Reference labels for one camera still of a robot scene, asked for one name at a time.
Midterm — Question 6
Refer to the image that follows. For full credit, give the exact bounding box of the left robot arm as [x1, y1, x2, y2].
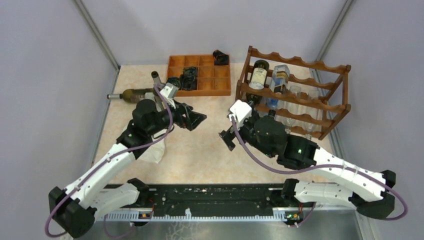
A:
[44, 99, 207, 238]

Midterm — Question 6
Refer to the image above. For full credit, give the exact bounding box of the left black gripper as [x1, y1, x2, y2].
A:
[147, 96, 206, 136]

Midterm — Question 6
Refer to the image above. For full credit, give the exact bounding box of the white cable duct strip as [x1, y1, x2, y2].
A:
[96, 207, 304, 224]

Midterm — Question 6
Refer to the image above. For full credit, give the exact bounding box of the black part behind tray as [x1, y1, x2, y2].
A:
[212, 50, 230, 66]

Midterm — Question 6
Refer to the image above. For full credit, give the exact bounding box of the wooden compartment tray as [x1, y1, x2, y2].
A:
[165, 54, 232, 97]

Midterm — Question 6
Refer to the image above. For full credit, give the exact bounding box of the wooden wine rack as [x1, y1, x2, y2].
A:
[233, 45, 352, 141]

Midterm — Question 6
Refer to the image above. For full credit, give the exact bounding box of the black part in tray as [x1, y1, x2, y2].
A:
[179, 66, 198, 91]

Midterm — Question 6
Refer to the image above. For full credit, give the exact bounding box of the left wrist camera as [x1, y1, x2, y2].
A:
[159, 83, 179, 109]

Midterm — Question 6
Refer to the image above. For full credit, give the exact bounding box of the green bottle front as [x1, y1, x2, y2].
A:
[245, 59, 270, 105]

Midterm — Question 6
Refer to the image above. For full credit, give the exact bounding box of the blue square glass bottle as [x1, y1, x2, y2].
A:
[265, 98, 278, 109]

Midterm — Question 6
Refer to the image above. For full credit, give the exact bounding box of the small clear labelled bottle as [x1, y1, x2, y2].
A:
[269, 64, 290, 110]

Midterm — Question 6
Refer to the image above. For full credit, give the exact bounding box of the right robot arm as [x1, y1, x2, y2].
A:
[219, 111, 396, 220]

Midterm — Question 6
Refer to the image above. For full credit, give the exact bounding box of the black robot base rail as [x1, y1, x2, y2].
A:
[130, 183, 313, 218]

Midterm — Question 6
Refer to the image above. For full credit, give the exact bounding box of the green wine bottle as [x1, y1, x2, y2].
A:
[106, 88, 154, 104]

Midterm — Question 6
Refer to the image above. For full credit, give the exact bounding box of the white folded cloth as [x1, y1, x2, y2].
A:
[137, 139, 166, 164]

